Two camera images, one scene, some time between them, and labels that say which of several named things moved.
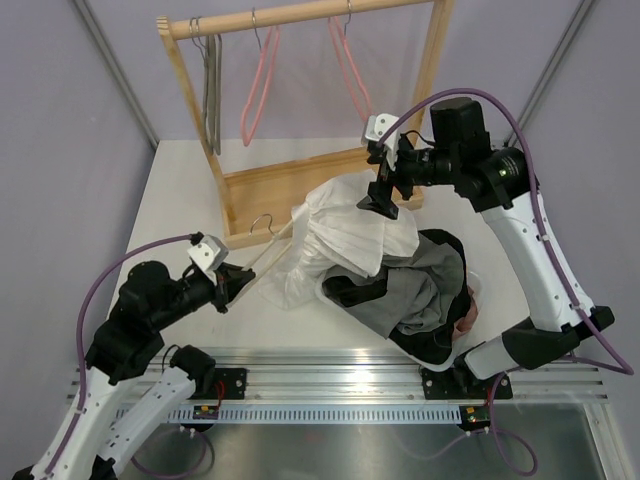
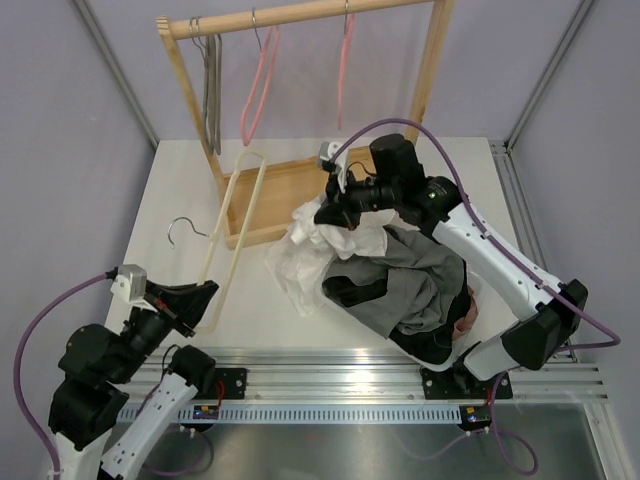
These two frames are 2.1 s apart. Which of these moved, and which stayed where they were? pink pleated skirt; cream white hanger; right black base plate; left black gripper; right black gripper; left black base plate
Moved: cream white hanger; right black gripper; left black gripper
Stayed: pink pleated skirt; left black base plate; right black base plate
